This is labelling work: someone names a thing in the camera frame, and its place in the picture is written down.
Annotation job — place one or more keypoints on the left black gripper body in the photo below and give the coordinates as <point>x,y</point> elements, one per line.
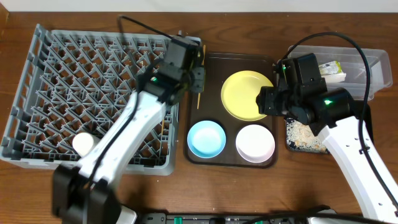
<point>198,74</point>

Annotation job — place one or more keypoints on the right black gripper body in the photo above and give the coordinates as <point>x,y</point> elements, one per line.
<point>277,102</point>

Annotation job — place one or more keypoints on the white napkin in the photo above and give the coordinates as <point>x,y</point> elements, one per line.
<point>335,78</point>

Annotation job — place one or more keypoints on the green yellow snack wrapper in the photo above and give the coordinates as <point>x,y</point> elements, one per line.
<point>330,68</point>

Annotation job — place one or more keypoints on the pink white bowl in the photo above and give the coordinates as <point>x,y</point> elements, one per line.
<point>255,143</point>

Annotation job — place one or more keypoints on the white paper cup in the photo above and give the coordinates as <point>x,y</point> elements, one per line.
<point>83,143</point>

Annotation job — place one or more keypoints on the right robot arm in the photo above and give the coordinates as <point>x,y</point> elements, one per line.
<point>334,118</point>

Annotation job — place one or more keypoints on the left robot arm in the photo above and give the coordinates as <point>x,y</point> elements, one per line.
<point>85,193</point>

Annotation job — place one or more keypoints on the black waste tray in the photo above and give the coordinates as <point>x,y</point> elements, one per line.
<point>367,120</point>

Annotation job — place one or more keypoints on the grey dishwasher rack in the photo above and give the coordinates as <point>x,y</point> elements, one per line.
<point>72,82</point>

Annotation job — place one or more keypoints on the dark brown tray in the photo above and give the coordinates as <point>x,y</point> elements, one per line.
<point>219,66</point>

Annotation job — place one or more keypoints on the rice and nuts pile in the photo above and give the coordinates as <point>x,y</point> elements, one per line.
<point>300,138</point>

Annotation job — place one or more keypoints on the clear plastic bin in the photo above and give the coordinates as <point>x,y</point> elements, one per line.
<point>352,65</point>

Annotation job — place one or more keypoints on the yellow plate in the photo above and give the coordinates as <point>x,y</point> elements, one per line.
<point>239,92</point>

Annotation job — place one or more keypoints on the light blue bowl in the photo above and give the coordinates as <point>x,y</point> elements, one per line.
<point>206,139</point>

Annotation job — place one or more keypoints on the black equipment bar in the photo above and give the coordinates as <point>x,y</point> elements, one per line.
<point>314,215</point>

